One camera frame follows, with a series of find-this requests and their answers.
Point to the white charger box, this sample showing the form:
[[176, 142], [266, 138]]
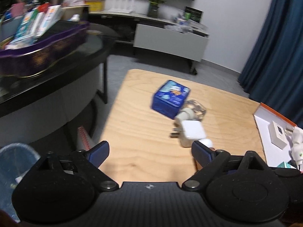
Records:
[[275, 132]]

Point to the green and black box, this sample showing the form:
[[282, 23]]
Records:
[[194, 14]]

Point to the clear plastic containers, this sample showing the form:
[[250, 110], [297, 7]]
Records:
[[187, 26]]

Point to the tan cardboard box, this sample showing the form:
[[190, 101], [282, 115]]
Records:
[[74, 13]]

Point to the trash bin blue liner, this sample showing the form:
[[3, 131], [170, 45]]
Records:
[[14, 165]]

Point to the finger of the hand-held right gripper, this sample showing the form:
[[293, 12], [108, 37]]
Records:
[[287, 173]]

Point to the blue tin box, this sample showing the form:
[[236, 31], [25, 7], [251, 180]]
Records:
[[170, 97]]

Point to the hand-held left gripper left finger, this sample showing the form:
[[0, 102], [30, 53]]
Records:
[[99, 151]]

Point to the white cardboard tray orange edge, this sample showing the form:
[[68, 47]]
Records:
[[262, 123]]

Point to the black glass table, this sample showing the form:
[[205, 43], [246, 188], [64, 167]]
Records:
[[71, 80]]

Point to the blue curtain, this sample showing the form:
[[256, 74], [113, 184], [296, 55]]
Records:
[[279, 40]]

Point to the group of medicine boxes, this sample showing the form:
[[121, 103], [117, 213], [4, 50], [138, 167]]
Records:
[[35, 23]]

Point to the small white cylinder plug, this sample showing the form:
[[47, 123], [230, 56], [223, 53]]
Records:
[[185, 114]]

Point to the white round device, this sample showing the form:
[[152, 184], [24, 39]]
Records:
[[206, 143]]

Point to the white TV stand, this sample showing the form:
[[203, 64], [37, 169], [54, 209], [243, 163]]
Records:
[[165, 42]]

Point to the white charger adapter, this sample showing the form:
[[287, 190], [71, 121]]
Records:
[[191, 132]]

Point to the green band-aid box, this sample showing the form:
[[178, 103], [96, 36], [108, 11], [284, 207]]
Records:
[[285, 165]]

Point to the purple tin tray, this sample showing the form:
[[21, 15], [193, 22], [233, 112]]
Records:
[[47, 52]]

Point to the white router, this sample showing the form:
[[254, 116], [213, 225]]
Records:
[[123, 7]]

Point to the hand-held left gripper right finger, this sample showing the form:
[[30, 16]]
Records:
[[201, 152]]

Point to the yellow box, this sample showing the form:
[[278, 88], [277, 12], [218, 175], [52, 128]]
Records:
[[95, 5]]

